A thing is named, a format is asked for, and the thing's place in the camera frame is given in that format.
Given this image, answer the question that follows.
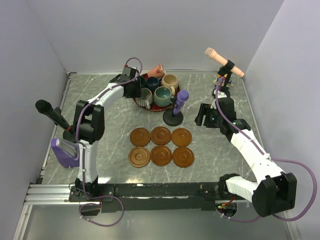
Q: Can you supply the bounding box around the wooden coaster four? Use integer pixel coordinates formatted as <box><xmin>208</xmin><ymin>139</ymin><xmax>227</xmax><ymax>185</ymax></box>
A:
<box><xmin>171</xmin><ymin>128</ymin><xmax>192</xmax><ymax>147</ymax></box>

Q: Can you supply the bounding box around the wooden coaster five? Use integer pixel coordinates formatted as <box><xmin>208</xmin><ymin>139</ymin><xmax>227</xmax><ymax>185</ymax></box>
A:
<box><xmin>172</xmin><ymin>146</ymin><xmax>195</xmax><ymax>168</ymax></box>

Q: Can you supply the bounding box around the wooden coaster three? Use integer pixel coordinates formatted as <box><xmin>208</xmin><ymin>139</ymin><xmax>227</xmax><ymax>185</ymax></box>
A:
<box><xmin>151</xmin><ymin>126</ymin><xmax>171</xmax><ymax>145</ymax></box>

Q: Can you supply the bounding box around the wooden coaster one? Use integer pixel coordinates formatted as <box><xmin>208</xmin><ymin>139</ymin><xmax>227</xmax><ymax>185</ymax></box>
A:
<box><xmin>130</xmin><ymin>127</ymin><xmax>151</xmax><ymax>147</ymax></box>

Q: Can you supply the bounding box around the wooden coaster six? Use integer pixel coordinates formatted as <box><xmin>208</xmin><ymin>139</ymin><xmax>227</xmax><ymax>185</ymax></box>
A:
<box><xmin>150</xmin><ymin>145</ymin><xmax>172</xmax><ymax>167</ymax></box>

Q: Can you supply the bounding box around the wooden coaster two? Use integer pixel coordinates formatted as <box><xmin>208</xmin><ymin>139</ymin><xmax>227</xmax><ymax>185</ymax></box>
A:
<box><xmin>128</xmin><ymin>146</ymin><xmax>151</xmax><ymax>168</ymax></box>

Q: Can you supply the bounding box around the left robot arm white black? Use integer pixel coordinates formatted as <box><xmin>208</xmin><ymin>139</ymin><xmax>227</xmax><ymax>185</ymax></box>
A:
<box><xmin>73</xmin><ymin>64</ymin><xmax>142</xmax><ymax>201</ymax></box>

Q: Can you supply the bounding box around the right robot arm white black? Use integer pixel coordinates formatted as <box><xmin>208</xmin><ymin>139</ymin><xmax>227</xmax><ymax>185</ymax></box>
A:
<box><xmin>194</xmin><ymin>97</ymin><xmax>297</xmax><ymax>217</ymax></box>

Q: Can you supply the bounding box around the dark blue small cup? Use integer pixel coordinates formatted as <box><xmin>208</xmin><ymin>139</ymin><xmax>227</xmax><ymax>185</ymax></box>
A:
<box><xmin>146</xmin><ymin>76</ymin><xmax>161</xmax><ymax>92</ymax></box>

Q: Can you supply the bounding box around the pink floral cup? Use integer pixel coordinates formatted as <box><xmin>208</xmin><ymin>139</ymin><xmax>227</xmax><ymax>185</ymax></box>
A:
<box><xmin>147</xmin><ymin>64</ymin><xmax>167</xmax><ymax>78</ymax></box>

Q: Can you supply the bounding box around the dark green mug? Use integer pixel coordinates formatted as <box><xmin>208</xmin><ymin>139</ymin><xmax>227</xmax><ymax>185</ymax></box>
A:
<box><xmin>139</xmin><ymin>75</ymin><xmax>147</xmax><ymax>88</ymax></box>

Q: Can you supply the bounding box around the grey striped mug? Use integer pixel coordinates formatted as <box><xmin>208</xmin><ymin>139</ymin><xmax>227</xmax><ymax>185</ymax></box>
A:
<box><xmin>135</xmin><ymin>88</ymin><xmax>153</xmax><ymax>110</ymax></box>

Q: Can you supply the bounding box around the red round tray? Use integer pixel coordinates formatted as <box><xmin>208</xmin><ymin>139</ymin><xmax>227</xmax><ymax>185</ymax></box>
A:
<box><xmin>133</xmin><ymin>74</ymin><xmax>180</xmax><ymax>112</ymax></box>

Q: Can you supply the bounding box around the purple toy microphone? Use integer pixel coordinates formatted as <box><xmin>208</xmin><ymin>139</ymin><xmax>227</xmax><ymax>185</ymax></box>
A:
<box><xmin>172</xmin><ymin>89</ymin><xmax>189</xmax><ymax>115</ymax></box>

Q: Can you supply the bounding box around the teal glazed mug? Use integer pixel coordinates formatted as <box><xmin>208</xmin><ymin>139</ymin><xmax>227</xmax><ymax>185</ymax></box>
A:
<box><xmin>153</xmin><ymin>86</ymin><xmax>174</xmax><ymax>107</ymax></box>

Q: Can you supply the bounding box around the black stand of purple microphone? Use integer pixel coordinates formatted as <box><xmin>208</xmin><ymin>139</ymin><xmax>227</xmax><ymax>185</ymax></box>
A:
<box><xmin>162</xmin><ymin>97</ymin><xmax>184</xmax><ymax>127</ymax></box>

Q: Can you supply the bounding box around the beige ceramic mug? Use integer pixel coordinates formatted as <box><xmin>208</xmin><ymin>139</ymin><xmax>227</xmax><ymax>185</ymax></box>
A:
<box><xmin>161</xmin><ymin>74</ymin><xmax>179</xmax><ymax>96</ymax></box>

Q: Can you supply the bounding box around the colourful toy car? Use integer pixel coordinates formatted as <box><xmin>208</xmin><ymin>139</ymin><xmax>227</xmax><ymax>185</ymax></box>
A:
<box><xmin>212</xmin><ymin>72</ymin><xmax>234</xmax><ymax>89</ymax></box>

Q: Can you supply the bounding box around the black stand of pink microphone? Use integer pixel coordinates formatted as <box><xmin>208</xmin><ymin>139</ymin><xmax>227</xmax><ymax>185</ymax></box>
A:
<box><xmin>212</xmin><ymin>66</ymin><xmax>232</xmax><ymax>98</ymax></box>

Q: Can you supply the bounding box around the pink toy microphone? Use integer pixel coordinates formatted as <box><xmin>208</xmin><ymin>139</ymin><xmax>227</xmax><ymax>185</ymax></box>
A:
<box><xmin>204</xmin><ymin>47</ymin><xmax>245</xmax><ymax>78</ymax></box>

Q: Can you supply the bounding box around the black microphone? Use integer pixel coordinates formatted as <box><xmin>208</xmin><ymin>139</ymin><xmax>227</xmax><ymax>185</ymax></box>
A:
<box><xmin>35</xmin><ymin>99</ymin><xmax>75</xmax><ymax>134</ymax></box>

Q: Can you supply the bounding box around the purple box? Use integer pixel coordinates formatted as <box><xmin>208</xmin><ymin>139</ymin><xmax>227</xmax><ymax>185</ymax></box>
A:
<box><xmin>50</xmin><ymin>138</ymin><xmax>80</xmax><ymax>169</ymax></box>

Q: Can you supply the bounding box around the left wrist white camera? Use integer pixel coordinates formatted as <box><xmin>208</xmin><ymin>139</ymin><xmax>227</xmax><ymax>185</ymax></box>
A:
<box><xmin>122</xmin><ymin>65</ymin><xmax>138</xmax><ymax>79</ymax></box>

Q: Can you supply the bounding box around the wrist white camera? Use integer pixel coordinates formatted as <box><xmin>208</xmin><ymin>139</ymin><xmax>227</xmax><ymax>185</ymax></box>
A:
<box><xmin>122</xmin><ymin>65</ymin><xmax>138</xmax><ymax>79</ymax></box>
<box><xmin>210</xmin><ymin>91</ymin><xmax>227</xmax><ymax>109</ymax></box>

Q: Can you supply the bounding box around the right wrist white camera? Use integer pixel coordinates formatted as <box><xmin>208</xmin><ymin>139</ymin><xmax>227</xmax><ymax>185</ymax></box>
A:
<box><xmin>210</xmin><ymin>91</ymin><xmax>227</xmax><ymax>109</ymax></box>

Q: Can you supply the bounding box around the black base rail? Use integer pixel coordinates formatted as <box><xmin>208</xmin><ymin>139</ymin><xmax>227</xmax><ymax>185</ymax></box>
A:
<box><xmin>68</xmin><ymin>182</ymin><xmax>234</xmax><ymax>213</ymax></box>

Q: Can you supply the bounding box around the aluminium rail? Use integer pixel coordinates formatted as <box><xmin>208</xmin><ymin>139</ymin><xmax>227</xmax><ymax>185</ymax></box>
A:
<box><xmin>23</xmin><ymin>184</ymin><xmax>79</xmax><ymax>205</ymax></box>

